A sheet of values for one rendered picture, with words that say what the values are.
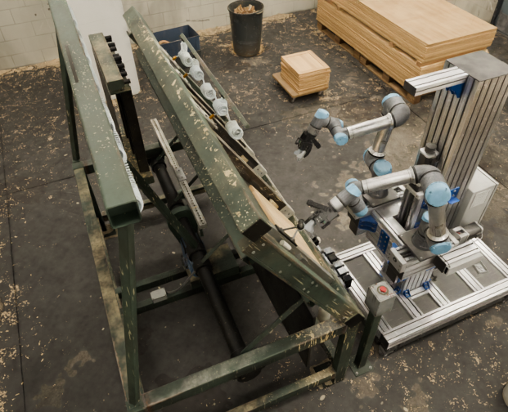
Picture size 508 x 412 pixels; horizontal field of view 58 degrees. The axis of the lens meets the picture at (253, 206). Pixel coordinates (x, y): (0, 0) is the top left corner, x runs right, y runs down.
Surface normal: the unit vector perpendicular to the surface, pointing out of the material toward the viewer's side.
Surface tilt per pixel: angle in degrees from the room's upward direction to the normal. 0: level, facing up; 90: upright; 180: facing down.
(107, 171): 0
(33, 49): 90
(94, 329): 0
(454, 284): 0
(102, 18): 90
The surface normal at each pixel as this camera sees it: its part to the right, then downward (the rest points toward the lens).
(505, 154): -0.01, -0.71
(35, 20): 0.40, 0.64
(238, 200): -0.51, -0.44
